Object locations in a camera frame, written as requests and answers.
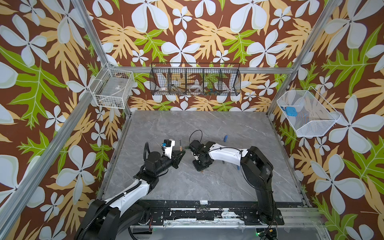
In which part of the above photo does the blue object in basket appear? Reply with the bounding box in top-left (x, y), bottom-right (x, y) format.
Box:
top-left (284, 107), bottom-right (298, 117)

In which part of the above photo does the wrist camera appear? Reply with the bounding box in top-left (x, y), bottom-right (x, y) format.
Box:
top-left (162, 140), bottom-right (175, 159)
top-left (189, 140), bottom-right (202, 154)

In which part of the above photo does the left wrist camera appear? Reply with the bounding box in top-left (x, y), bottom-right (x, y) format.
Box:
top-left (162, 140), bottom-right (175, 159)

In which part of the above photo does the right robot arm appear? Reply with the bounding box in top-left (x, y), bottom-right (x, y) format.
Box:
top-left (189, 140), bottom-right (277, 225)

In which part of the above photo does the black wire basket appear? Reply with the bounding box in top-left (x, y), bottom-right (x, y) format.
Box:
top-left (149, 62), bottom-right (242, 97)

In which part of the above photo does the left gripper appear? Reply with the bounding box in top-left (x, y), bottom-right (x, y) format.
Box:
top-left (154, 148), bottom-right (185, 178)

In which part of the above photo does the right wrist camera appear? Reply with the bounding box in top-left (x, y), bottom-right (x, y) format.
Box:
top-left (189, 140), bottom-right (202, 154)

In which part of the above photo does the white mesh basket right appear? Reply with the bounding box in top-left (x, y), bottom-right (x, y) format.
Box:
top-left (277, 87), bottom-right (342, 138)

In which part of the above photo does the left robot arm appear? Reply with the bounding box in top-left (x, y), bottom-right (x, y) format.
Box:
top-left (74, 140), bottom-right (186, 240)

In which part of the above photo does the brown pen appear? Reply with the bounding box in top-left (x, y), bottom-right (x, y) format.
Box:
top-left (179, 139), bottom-right (183, 151)

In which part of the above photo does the electronics board with led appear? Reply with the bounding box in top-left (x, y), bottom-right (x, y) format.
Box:
top-left (256, 228), bottom-right (278, 240)

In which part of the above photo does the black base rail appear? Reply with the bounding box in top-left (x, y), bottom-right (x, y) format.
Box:
top-left (124, 200), bottom-right (285, 226)

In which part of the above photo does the white wire basket left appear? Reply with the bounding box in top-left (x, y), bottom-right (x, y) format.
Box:
top-left (90, 64), bottom-right (135, 109)

